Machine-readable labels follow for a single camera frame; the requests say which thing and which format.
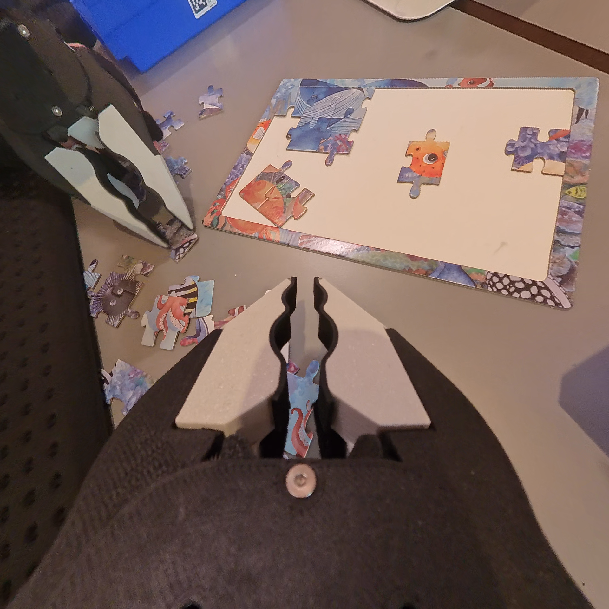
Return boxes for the joined blue whale puzzle section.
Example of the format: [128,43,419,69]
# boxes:
[288,83,377,135]

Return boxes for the striped fish puzzle piece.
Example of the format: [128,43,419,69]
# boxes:
[167,276,216,318]

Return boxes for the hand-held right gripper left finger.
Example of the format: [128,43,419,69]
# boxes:
[175,277,298,460]

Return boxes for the red octopus puzzle piece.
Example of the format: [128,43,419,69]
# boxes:
[140,295,192,351]

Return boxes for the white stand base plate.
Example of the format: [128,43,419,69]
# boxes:
[362,0,458,22]

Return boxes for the orange pufferfish puzzle piece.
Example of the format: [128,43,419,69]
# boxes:
[397,129,451,199]

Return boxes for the orange jar puzzle piece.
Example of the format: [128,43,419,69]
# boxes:
[180,306,248,349]

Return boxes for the black perforated padded panel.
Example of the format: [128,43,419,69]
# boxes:
[0,190,116,591]

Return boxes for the dark blue puzzle piece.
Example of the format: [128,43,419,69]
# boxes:
[285,116,335,154]

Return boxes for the puzzle frame board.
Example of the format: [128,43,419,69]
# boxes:
[202,77,600,311]

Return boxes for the purple bubble puzzle piece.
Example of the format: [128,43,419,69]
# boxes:
[505,126,572,178]

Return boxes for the orange coral puzzle piece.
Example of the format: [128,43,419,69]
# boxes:
[239,161,301,206]

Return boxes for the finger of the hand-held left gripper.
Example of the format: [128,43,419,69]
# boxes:
[44,147,171,249]
[96,104,196,231]

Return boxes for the light blue tentacle puzzle piece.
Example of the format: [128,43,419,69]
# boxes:
[285,360,321,460]

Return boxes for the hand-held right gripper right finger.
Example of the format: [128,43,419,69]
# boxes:
[313,276,432,460]

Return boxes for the blue plastic bin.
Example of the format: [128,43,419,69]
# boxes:
[70,0,248,73]

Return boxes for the jigsaw puzzle pieces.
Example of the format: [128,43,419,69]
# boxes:
[83,85,248,417]

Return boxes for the grey spotted puzzle piece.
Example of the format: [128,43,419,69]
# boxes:
[169,231,199,263]

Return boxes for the orange claw puzzle piece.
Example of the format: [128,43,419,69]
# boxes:
[259,183,316,228]

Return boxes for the striped blue coral puzzle piece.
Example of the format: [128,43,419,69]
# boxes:
[321,128,358,167]

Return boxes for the urchin and green puzzle piece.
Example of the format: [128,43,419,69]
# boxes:
[102,255,156,305]

